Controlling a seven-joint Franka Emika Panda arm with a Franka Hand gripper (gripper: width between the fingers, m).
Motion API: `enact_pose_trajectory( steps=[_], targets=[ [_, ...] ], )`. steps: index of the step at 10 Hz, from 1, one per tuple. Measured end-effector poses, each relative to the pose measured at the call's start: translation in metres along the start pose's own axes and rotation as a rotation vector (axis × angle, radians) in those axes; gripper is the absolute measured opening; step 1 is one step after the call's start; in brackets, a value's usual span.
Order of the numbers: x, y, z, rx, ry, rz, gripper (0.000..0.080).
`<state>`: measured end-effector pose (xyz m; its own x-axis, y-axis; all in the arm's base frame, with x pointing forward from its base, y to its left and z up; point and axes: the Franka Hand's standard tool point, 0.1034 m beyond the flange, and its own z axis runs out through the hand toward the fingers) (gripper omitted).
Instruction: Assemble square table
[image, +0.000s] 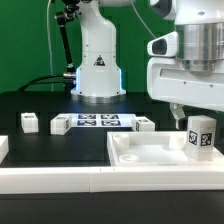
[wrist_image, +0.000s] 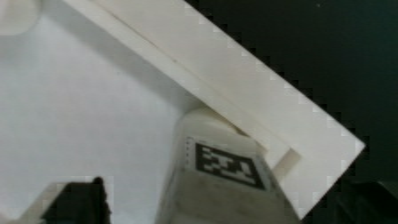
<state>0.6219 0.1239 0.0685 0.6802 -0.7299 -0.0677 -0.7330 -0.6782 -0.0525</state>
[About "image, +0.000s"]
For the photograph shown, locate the grey cable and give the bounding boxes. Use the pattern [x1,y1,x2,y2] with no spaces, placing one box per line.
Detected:
[46,0,55,92]
[129,0,158,40]

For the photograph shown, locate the grey cable right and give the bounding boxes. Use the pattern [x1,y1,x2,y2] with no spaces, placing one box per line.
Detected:
[129,0,158,40]

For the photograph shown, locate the white front barrier wall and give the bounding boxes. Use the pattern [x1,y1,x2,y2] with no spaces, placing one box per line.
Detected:
[0,166,224,194]

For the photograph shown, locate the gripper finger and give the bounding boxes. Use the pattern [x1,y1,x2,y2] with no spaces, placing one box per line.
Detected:
[170,103,185,129]

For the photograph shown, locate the fiducial marker sheet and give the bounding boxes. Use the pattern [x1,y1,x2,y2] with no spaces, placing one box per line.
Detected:
[59,113,135,127]

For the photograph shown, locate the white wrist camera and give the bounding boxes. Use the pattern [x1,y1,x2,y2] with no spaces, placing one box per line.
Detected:
[147,31,178,57]

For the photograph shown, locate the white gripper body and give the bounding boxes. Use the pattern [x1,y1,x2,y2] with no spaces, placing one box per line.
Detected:
[147,57,224,112]

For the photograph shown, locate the white left barrier piece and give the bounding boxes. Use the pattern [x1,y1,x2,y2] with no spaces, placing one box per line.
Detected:
[0,136,9,164]

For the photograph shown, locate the grey cable left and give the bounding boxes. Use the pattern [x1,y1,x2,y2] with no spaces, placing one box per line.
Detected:
[46,0,55,92]

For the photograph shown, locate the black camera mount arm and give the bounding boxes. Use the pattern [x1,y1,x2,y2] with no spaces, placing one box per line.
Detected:
[54,0,81,86]

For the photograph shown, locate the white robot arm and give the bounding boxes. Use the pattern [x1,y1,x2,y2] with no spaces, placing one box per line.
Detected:
[71,0,224,120]

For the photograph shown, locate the black cables at base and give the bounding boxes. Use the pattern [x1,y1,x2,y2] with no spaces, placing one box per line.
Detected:
[18,73,77,93]

